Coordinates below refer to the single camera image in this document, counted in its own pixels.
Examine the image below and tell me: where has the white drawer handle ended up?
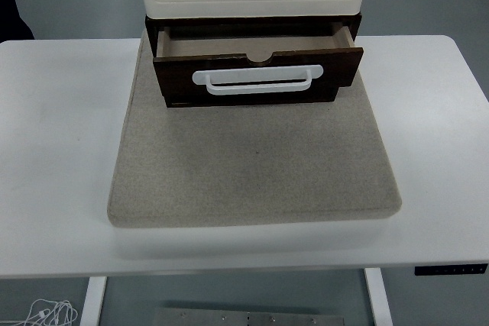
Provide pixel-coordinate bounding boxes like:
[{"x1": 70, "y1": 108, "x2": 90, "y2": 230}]
[{"x1": 192, "y1": 64, "x2": 324, "y2": 96}]

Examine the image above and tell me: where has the dark brown wooden drawer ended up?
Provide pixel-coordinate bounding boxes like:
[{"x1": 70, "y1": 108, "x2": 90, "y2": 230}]
[{"x1": 152, "y1": 22, "x2": 364, "y2": 105}]

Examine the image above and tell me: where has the dark brown wooden drawer case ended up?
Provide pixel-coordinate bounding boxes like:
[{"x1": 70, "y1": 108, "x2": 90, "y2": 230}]
[{"x1": 144, "y1": 12, "x2": 363, "y2": 109}]

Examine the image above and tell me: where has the beige fabric mat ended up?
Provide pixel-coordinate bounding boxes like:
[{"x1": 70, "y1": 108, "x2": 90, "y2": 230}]
[{"x1": 105, "y1": 31, "x2": 404, "y2": 230}]

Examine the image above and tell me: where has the grey metal plate with screws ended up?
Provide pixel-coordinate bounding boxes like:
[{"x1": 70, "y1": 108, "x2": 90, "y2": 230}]
[{"x1": 151, "y1": 307, "x2": 345, "y2": 326}]

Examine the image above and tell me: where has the white table leg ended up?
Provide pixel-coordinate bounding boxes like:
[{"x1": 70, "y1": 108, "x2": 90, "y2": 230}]
[
  {"x1": 79, "y1": 276, "x2": 108, "y2": 326},
  {"x1": 363, "y1": 267, "x2": 394, "y2": 326}
]

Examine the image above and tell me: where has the black table control panel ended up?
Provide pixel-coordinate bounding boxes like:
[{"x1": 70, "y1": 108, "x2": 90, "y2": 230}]
[{"x1": 415, "y1": 263, "x2": 489, "y2": 276}]

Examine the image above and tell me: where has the person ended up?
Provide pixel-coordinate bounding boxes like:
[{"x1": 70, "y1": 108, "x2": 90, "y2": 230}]
[{"x1": 0, "y1": 0, "x2": 36, "y2": 41}]

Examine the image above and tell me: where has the white thin cable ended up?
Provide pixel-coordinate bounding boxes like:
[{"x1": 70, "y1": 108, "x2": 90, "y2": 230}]
[{"x1": 0, "y1": 299, "x2": 79, "y2": 326}]

